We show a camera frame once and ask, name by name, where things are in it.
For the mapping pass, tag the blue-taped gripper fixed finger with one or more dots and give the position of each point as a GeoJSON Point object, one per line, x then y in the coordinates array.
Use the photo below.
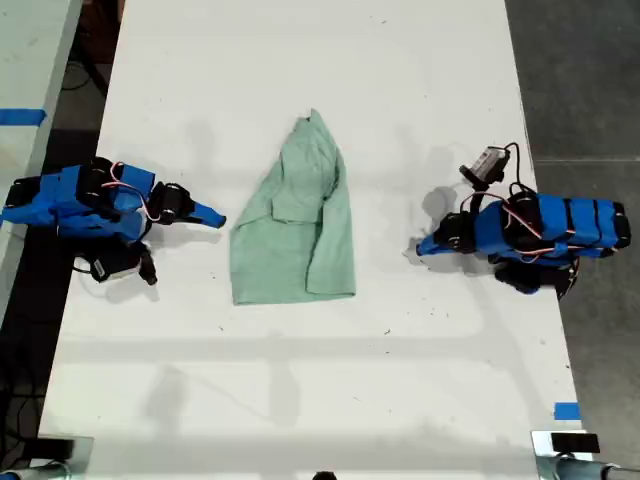
{"type": "Point", "coordinates": [434, 243]}
{"type": "Point", "coordinates": [207, 210]}

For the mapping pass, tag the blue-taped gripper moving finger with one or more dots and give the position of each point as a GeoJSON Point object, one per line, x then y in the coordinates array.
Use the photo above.
{"type": "Point", "coordinates": [206, 221]}
{"type": "Point", "coordinates": [437, 251]}

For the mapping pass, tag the pale green T-shirt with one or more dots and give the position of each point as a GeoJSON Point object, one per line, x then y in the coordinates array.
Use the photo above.
{"type": "Point", "coordinates": [290, 240]}

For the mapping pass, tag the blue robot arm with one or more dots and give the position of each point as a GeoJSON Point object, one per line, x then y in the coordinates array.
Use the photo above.
{"type": "Point", "coordinates": [65, 200]}
{"type": "Point", "coordinates": [560, 227]}

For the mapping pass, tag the long blue tape strip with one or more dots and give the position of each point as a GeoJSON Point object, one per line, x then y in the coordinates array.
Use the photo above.
{"type": "Point", "coordinates": [22, 117]}

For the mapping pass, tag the white side table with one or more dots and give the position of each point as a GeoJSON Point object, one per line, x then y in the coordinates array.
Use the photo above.
{"type": "Point", "coordinates": [27, 75]}

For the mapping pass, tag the short blue tape strip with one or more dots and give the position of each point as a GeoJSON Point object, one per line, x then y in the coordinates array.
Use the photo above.
{"type": "Point", "coordinates": [567, 411]}

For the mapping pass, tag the black box on metal plate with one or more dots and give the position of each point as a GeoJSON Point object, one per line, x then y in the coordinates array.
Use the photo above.
{"type": "Point", "coordinates": [57, 447]}
{"type": "Point", "coordinates": [574, 442]}

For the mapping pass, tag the small black round object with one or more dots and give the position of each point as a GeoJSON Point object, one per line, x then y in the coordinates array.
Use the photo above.
{"type": "Point", "coordinates": [324, 475]}

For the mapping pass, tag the grey metal pipe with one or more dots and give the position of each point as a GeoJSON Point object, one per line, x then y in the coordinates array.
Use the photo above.
{"type": "Point", "coordinates": [580, 469]}

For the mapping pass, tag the black camera stalk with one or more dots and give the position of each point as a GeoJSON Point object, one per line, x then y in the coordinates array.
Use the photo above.
{"type": "Point", "coordinates": [479, 192]}

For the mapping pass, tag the grey and black camera box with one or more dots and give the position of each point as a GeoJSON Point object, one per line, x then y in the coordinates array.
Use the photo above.
{"type": "Point", "coordinates": [487, 162]}

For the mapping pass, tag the black camera box with label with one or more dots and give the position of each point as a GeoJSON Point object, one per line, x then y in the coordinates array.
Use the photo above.
{"type": "Point", "coordinates": [117, 262]}

